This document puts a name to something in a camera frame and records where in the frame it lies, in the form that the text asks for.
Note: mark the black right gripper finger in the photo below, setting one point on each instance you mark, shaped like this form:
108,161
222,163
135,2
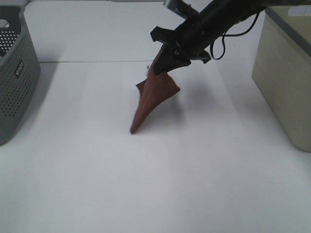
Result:
166,61
165,44

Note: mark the grey perforated plastic basket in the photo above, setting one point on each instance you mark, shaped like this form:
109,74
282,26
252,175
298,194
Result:
19,70

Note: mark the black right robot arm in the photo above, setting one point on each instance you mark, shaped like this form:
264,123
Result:
238,10

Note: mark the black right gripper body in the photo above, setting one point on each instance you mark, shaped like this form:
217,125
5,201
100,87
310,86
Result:
194,38

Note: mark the beige plastic bin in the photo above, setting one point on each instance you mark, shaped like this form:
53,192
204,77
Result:
282,72

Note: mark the brown towel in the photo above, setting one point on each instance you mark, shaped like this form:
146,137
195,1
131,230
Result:
154,90

